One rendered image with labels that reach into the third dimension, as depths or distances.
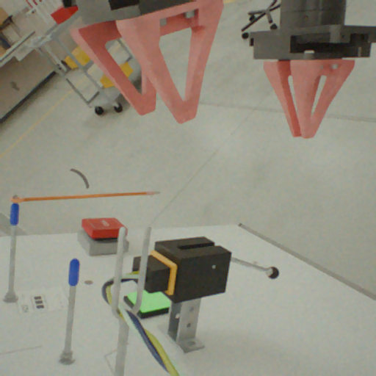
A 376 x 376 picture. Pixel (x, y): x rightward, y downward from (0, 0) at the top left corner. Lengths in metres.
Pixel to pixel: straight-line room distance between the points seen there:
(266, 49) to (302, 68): 0.05
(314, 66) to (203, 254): 0.19
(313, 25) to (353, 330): 0.31
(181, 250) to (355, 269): 1.37
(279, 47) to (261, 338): 0.27
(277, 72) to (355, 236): 1.44
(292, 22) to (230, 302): 0.30
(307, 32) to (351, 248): 1.44
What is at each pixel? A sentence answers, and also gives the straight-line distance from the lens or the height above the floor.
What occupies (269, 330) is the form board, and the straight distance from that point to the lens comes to 0.44.
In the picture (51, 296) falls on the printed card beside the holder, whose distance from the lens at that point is 0.46.
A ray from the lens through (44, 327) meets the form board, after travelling 0.41.
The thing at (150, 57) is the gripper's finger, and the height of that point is 1.30.
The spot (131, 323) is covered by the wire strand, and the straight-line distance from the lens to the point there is 0.24.
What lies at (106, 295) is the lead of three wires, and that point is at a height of 1.21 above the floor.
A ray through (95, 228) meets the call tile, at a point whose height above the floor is 1.11.
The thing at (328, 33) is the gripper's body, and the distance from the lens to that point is 0.37.
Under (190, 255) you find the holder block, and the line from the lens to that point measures 0.34.
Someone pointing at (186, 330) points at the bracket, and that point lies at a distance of 0.39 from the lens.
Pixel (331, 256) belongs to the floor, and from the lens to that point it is 1.77.
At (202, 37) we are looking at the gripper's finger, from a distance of 0.28.
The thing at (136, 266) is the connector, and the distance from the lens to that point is 0.35.
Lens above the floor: 1.37
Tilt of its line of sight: 32 degrees down
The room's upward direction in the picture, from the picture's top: 40 degrees counter-clockwise
